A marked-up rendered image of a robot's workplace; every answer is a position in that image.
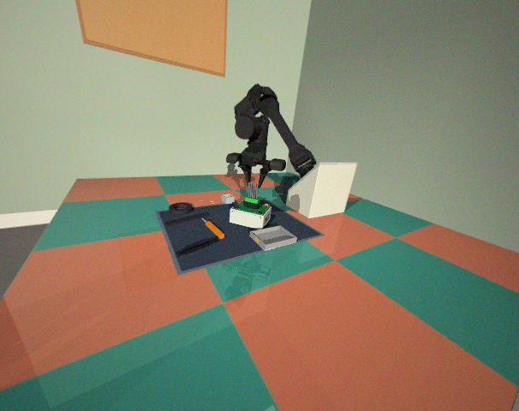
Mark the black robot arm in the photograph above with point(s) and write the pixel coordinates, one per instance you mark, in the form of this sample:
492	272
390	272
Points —
250	127

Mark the green power plug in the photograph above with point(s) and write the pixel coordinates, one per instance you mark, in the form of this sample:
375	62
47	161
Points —
253	193

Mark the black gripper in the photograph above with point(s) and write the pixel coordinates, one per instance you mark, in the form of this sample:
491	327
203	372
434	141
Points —
268	165

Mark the green circuit board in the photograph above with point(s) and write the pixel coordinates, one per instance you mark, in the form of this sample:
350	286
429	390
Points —
261	208

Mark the dark blue work mat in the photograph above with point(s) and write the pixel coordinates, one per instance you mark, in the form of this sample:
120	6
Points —
236	243

